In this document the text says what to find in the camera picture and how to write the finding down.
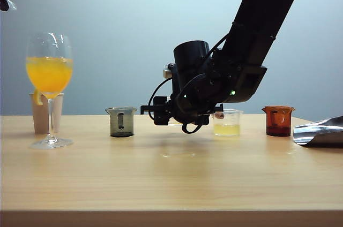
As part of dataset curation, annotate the yellow lemon slice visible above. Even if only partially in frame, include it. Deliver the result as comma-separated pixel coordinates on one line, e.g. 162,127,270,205
33,88,43,107

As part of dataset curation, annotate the clear wine glass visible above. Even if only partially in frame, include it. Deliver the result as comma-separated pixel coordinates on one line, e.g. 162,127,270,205
25,32,74,150

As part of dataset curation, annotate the beige paper cup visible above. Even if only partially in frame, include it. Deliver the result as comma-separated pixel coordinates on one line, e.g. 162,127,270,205
29,92,65,135

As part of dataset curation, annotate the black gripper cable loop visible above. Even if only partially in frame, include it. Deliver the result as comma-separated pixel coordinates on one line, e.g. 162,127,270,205
147,76,202,134

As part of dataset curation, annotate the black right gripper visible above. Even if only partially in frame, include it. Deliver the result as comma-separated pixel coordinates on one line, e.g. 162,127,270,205
140,77,225,127

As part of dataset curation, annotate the silver foil bag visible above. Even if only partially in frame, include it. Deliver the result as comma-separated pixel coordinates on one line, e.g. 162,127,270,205
292,115,343,148

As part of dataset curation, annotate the clear cup with yellow liquid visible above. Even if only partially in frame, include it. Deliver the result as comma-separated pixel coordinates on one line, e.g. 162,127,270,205
211,109,244,138

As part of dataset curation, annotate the grey smoked measuring cup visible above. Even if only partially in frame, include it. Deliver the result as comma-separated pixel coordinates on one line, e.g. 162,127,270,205
105,106,138,138

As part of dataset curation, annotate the amber plastic measuring cup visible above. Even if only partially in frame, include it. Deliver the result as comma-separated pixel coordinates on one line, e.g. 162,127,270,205
261,105,296,138

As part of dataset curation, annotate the beige right wrist camera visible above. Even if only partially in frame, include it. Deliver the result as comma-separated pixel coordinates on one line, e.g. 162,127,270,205
162,63,175,79

